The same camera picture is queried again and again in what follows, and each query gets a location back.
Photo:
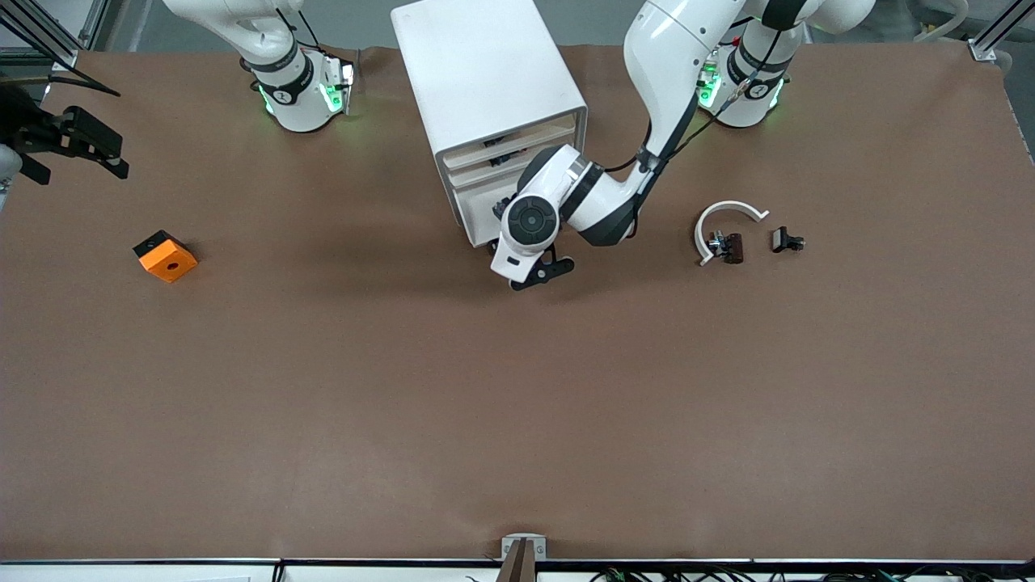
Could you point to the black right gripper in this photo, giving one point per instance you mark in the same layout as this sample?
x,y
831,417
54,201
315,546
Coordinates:
x,y
39,134

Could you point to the white curved plastic piece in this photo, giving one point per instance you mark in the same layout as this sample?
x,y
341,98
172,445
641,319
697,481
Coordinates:
x,y
732,204

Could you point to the brown table mat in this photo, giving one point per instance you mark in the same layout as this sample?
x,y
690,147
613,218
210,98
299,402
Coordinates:
x,y
517,404

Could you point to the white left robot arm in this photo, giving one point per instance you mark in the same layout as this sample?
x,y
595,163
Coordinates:
x,y
671,48

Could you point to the brown post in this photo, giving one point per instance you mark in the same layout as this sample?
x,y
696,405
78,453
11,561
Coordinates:
x,y
519,566

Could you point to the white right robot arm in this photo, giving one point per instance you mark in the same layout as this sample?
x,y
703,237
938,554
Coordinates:
x,y
295,89

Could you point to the grey metal bracket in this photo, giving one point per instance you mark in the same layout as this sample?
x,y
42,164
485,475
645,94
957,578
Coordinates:
x,y
508,543

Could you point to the small black clip component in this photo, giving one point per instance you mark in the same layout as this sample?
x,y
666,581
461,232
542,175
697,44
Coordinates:
x,y
781,239

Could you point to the aluminium frame profile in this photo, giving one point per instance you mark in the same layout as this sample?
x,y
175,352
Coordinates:
x,y
65,56
985,50

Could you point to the orange box with black base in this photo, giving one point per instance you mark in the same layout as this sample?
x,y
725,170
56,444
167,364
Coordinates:
x,y
170,263

